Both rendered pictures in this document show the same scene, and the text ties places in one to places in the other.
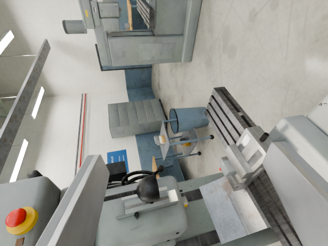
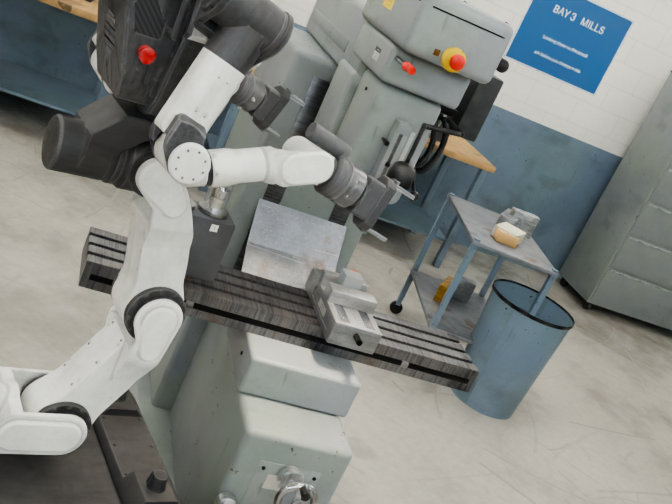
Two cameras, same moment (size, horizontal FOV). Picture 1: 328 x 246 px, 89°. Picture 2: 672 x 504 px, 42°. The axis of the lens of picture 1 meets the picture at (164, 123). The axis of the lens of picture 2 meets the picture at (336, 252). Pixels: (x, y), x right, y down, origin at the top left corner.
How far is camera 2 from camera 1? 178 cm
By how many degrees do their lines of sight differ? 20
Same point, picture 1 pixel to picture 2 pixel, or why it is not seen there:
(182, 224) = not seen: hidden behind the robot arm
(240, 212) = (275, 256)
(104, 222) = (403, 104)
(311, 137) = (319, 387)
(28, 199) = (471, 64)
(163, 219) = (361, 163)
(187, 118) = (509, 342)
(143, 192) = (401, 170)
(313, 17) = not seen: outside the picture
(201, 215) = (309, 199)
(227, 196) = (305, 257)
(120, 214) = (399, 128)
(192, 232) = not seen: hidden behind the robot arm
